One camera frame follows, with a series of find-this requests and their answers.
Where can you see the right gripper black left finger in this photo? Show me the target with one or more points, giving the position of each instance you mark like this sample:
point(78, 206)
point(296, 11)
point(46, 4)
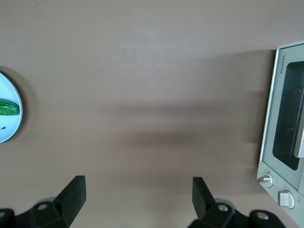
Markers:
point(69, 202)

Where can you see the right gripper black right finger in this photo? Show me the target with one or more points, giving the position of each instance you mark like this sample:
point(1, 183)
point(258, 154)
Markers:
point(204, 204)

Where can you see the silver oven knob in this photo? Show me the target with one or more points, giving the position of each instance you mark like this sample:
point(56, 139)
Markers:
point(286, 199)
point(267, 180)

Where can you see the white toaster oven body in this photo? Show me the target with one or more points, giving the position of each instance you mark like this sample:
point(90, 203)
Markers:
point(273, 197)

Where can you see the light blue round plate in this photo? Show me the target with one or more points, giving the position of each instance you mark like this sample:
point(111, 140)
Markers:
point(7, 126)

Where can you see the green cucumber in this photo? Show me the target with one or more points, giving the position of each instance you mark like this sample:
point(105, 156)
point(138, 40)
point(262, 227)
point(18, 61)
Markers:
point(8, 108)

